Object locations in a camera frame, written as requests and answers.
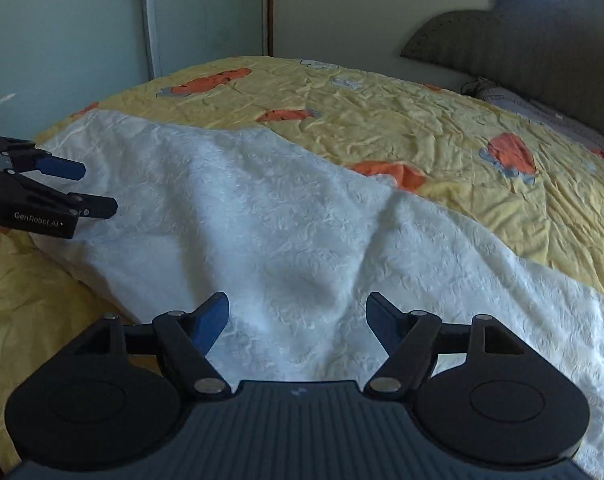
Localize white textured pants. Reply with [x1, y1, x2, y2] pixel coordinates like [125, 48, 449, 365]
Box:
[36, 110, 604, 479]

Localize pale green wardrobe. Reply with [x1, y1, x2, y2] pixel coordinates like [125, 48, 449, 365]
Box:
[0, 0, 265, 139]

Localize yellow carrot print bedspread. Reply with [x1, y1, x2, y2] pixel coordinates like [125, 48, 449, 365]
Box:
[0, 56, 604, 470]

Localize grey striped pillow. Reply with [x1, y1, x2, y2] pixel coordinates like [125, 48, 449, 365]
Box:
[462, 78, 604, 152]

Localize grey scalloped headboard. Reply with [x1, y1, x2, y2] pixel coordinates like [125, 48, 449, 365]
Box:
[402, 0, 604, 136]

